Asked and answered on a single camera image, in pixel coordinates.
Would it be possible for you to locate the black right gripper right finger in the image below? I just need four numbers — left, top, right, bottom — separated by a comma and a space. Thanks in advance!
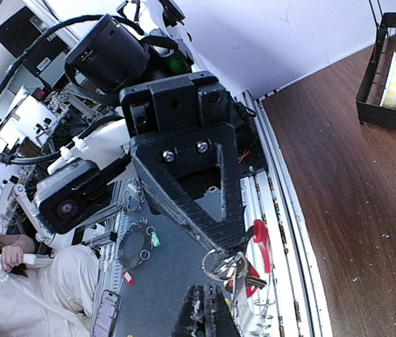
204, 284, 240, 337

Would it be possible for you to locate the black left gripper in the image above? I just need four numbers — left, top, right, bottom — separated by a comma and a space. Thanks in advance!
119, 71, 247, 259

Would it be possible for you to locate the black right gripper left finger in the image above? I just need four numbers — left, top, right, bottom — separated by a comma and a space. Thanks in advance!
171, 284, 205, 337

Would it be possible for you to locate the red key tag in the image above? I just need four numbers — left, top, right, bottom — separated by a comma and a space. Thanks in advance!
245, 265, 267, 298

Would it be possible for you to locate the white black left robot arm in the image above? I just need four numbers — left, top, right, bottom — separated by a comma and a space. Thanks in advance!
0, 14, 249, 260

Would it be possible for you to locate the smartphone on grey table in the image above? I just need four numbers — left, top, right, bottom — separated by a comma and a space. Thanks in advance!
91, 290, 121, 337

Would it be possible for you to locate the seated person in beige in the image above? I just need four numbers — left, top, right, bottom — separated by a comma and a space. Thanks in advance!
0, 234, 99, 336

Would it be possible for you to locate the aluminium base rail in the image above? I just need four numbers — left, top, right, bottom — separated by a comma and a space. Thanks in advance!
93, 92, 332, 336

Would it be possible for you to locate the black wire dish rack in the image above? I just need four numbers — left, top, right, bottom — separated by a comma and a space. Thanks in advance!
355, 1, 396, 130

